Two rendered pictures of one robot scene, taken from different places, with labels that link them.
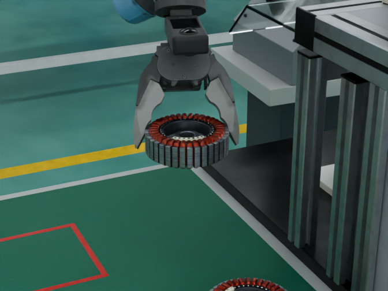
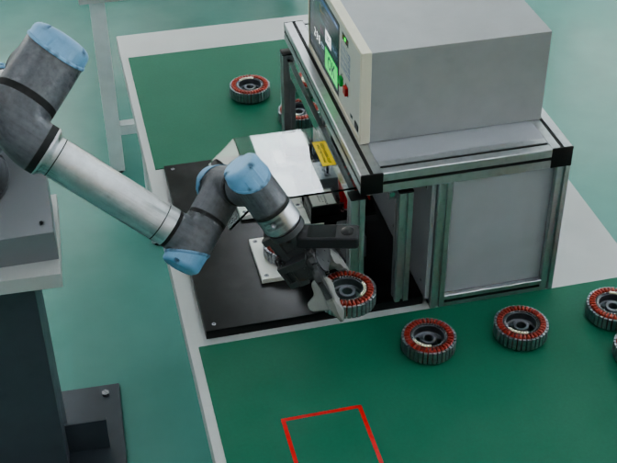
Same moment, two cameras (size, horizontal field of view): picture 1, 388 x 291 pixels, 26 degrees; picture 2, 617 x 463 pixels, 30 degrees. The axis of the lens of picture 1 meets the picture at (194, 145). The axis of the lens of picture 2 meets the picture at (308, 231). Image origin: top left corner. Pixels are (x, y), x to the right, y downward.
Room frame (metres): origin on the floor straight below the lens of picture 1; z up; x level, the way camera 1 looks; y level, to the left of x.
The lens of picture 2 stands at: (0.76, 1.70, 2.35)
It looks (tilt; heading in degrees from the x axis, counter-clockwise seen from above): 37 degrees down; 281
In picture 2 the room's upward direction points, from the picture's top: 1 degrees counter-clockwise
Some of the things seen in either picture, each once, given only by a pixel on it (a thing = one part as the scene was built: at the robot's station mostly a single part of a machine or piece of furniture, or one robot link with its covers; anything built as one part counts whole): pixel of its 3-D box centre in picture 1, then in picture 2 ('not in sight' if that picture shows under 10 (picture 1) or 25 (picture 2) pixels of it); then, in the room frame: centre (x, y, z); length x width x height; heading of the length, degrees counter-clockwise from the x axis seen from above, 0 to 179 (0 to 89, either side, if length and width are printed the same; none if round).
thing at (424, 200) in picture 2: not in sight; (384, 157); (1.02, -0.50, 0.92); 0.66 x 0.01 x 0.30; 115
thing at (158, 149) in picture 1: (186, 140); (347, 294); (1.02, 0.01, 0.93); 0.11 x 0.11 x 0.04
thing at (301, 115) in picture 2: not in sight; (298, 113); (1.30, -0.90, 0.77); 0.11 x 0.11 x 0.04
